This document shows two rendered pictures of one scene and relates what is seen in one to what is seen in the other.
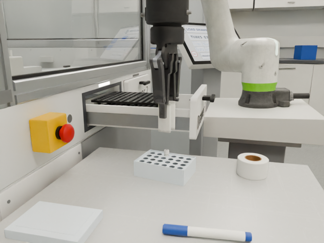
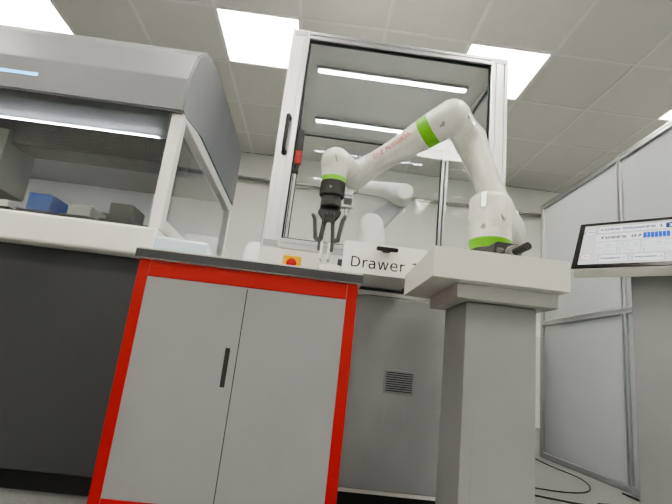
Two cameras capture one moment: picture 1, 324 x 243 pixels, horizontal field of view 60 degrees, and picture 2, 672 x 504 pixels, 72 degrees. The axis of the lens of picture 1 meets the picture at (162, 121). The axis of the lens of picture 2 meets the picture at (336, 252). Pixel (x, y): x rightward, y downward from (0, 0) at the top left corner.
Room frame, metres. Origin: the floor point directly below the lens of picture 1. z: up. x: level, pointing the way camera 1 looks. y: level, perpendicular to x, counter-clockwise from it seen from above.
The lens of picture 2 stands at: (0.24, -1.55, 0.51)
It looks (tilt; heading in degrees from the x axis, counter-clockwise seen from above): 14 degrees up; 74
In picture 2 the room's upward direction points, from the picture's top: 7 degrees clockwise
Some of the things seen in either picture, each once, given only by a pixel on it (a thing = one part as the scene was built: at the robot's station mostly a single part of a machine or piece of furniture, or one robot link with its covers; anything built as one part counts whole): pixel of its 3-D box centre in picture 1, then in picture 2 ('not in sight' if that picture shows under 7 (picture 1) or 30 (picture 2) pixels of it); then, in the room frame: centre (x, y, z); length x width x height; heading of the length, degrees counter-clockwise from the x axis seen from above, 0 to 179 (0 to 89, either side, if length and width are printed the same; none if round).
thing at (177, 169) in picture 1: (165, 166); not in sight; (0.62, -0.01, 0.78); 0.12 x 0.08 x 0.04; 65
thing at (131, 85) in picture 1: (138, 89); not in sight; (1.21, 0.10, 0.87); 0.29 x 0.02 x 0.11; 166
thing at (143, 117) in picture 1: (133, 107); (375, 274); (0.88, 0.09, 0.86); 0.40 x 0.26 x 0.06; 76
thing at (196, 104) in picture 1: (199, 108); (384, 260); (0.83, -0.11, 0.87); 0.29 x 0.02 x 0.11; 166
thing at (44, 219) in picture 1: (56, 222); not in sight; (0.41, 0.18, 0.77); 0.13 x 0.09 x 0.02; 77
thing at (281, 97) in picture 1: (273, 96); (498, 256); (1.06, -0.43, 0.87); 0.26 x 0.15 x 0.06; 82
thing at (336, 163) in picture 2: not in sight; (336, 166); (0.65, -0.01, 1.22); 0.13 x 0.11 x 0.14; 38
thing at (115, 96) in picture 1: (136, 106); not in sight; (0.88, 0.08, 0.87); 0.22 x 0.18 x 0.06; 76
